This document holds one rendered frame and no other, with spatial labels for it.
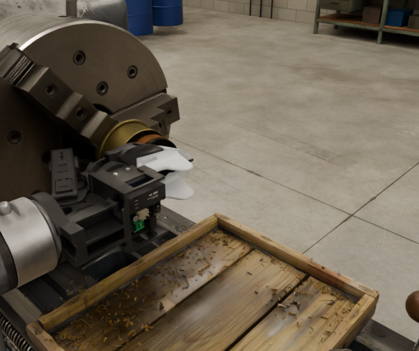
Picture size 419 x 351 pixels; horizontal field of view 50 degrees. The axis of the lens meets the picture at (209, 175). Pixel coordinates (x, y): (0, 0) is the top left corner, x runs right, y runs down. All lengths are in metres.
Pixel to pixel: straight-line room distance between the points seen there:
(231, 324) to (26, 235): 0.31
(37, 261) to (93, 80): 0.30
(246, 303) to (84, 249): 0.29
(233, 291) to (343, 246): 1.66
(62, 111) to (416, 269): 1.93
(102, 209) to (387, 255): 1.96
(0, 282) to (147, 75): 0.40
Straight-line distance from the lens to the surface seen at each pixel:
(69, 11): 0.66
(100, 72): 0.65
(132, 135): 0.55
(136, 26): 7.08
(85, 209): 0.46
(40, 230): 0.42
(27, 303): 0.73
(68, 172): 0.50
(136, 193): 0.45
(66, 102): 0.58
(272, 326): 0.62
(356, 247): 2.30
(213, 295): 0.65
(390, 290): 2.11
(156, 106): 0.67
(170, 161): 0.52
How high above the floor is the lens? 1.33
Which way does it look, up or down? 28 degrees down
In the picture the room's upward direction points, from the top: straight up
